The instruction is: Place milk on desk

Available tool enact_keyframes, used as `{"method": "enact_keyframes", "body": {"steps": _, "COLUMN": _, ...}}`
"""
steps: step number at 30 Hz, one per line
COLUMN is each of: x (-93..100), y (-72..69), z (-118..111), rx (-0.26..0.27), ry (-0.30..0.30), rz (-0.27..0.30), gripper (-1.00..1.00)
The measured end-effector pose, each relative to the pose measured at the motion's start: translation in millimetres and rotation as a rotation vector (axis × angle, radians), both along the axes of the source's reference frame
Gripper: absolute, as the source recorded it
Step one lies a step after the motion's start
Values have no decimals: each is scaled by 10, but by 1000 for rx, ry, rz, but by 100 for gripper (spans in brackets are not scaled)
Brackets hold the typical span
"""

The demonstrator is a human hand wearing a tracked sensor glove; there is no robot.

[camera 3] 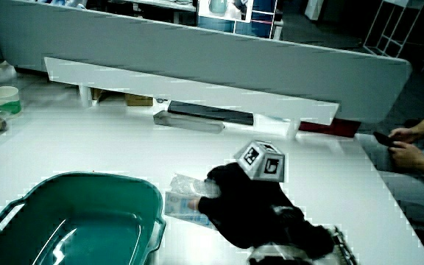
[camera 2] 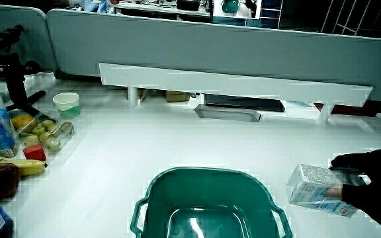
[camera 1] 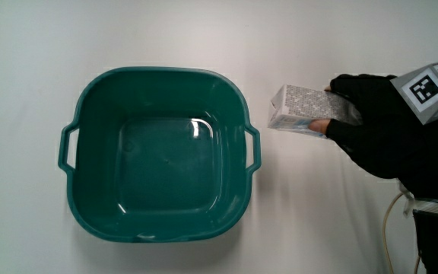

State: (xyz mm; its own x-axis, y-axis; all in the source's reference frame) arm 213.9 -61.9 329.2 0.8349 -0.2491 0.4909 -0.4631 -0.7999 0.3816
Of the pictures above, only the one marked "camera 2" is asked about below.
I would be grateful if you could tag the black flat keyboard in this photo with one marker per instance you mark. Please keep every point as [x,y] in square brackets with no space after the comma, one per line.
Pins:
[243,102]

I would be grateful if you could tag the blue plastic bag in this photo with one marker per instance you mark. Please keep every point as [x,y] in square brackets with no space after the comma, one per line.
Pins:
[98,6]

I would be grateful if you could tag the white desk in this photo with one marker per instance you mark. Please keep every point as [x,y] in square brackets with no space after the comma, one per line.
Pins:
[177,142]

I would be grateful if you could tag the clear plastic fruit box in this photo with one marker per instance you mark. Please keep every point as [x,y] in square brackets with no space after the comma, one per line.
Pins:
[63,140]

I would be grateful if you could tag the green plastic basket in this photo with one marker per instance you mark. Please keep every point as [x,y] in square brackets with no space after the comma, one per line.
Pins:
[207,195]

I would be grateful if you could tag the white green paper cup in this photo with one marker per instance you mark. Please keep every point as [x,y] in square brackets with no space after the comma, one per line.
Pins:
[67,104]

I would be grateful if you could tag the white riser shelf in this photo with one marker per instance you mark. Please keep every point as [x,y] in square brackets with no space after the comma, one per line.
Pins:
[230,84]

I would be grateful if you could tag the short grey partition panel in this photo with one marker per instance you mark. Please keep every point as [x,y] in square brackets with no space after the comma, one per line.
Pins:
[31,49]

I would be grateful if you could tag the orange fruit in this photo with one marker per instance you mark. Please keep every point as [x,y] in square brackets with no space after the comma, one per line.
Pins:
[23,122]

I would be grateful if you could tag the dark red flat object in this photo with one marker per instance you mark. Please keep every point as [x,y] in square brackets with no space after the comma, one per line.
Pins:
[352,109]

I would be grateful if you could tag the yellow banana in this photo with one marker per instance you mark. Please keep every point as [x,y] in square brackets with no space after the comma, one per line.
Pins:
[22,165]

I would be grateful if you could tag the small cardboard box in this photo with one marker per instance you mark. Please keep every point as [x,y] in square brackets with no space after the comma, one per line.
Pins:
[176,96]

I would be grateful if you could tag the white blue milk carton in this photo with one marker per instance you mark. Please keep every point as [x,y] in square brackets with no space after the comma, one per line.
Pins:
[309,185]

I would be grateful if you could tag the long grey partition panel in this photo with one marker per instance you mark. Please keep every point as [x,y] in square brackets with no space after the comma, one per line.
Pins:
[210,46]

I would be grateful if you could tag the white board with green cup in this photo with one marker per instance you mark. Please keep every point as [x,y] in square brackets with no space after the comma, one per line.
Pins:
[243,10]

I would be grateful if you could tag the person's right hand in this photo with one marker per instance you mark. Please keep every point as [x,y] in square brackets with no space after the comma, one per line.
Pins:
[379,185]

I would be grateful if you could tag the red cube block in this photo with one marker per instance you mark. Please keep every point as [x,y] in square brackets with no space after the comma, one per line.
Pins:
[35,153]

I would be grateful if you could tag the pile of small green fruits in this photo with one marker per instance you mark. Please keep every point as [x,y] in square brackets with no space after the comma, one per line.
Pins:
[50,139]

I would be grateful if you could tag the black camera stand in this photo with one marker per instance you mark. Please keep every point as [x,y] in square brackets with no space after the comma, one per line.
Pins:
[13,76]

